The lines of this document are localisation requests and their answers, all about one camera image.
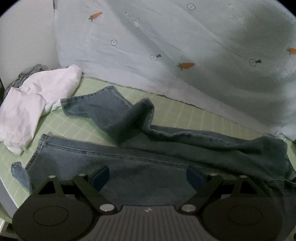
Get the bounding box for white folded garment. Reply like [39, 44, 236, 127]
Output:
[1, 65, 82, 155]

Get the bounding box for light blue carrot print sheet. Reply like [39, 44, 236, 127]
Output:
[54, 1, 295, 140]

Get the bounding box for blue denim jeans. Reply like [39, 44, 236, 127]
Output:
[11, 86, 295, 240]

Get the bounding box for green grid cutting mat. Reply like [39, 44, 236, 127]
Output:
[0, 76, 296, 224]

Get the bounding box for grey garment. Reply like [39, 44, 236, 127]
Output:
[4, 64, 61, 98]

